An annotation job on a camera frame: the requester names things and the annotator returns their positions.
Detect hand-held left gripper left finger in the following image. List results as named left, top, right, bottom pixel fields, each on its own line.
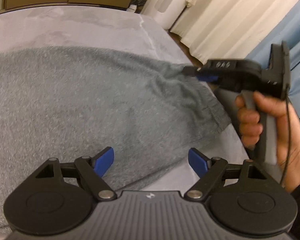
left=35, top=146, right=117, bottom=202

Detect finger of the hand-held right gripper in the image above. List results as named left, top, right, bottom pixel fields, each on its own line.
left=182, top=64, right=220, bottom=83

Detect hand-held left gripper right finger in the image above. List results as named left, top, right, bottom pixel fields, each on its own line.
left=184, top=148, right=268, bottom=202

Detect grey fuzzy shorts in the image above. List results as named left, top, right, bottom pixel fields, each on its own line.
left=0, top=45, right=232, bottom=230

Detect person's right hand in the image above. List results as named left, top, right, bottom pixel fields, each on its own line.
left=235, top=91, right=300, bottom=193

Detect cream curtain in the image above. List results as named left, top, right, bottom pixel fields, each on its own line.
left=170, top=0, right=300, bottom=64

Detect white tall appliance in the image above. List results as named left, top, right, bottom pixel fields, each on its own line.
left=150, top=0, right=188, bottom=29

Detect black bag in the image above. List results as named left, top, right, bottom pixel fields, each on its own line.
left=127, top=0, right=147, bottom=14

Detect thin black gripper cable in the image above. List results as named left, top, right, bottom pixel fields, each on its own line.
left=280, top=86, right=292, bottom=187

